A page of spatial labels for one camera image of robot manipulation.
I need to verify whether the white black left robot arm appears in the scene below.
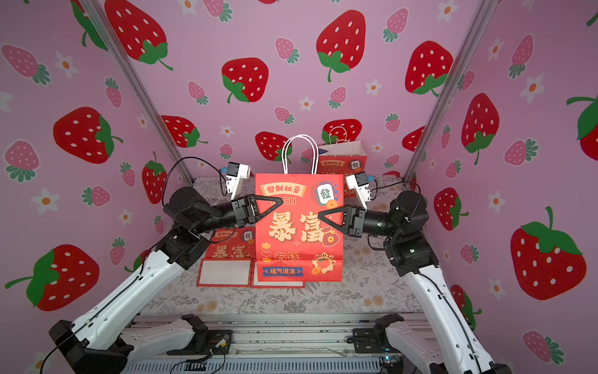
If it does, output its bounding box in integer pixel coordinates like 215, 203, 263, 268
49, 187, 283, 373

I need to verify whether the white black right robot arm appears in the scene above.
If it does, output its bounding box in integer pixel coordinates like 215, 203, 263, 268
318, 191, 510, 373

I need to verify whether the silver aluminium corner post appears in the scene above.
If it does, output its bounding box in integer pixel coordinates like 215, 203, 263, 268
81, 0, 182, 161
403, 0, 498, 182

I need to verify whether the silver aluminium corner post left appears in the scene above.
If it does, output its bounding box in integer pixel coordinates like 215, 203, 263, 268
81, 0, 182, 161

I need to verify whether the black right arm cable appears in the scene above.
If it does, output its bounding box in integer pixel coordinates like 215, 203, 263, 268
371, 179, 421, 199

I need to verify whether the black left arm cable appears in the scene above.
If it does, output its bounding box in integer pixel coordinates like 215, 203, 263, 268
162, 156, 227, 207

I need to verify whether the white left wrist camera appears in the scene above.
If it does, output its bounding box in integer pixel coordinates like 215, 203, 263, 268
222, 162, 251, 200

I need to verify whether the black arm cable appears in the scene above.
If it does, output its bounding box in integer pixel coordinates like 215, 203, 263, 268
371, 179, 421, 199
162, 156, 227, 207

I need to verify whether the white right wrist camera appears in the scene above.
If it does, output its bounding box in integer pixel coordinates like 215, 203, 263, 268
346, 171, 372, 210

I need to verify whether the red paper gift bag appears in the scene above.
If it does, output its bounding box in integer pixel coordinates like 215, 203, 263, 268
196, 227, 256, 288

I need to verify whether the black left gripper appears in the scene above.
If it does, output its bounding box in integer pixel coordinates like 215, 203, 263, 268
190, 197, 276, 240

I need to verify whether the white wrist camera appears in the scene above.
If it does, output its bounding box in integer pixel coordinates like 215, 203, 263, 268
346, 171, 372, 210
222, 162, 251, 200

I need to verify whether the silver aluminium corner post right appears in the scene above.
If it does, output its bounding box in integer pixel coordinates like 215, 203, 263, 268
403, 0, 498, 182

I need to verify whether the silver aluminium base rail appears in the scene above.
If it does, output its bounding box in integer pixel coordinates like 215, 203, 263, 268
125, 312, 487, 374

